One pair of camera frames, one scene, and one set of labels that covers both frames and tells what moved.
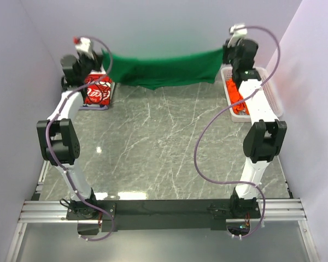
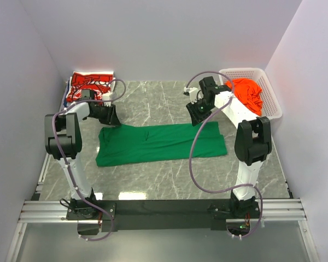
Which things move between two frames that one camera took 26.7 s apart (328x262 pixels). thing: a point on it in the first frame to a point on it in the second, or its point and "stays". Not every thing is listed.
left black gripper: x=97 y=61 to x=111 y=118
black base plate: x=177 y=215 stays
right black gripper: x=226 y=50 to x=195 y=117
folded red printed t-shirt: x=97 y=89 stays
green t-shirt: x=156 y=72 to x=130 y=143
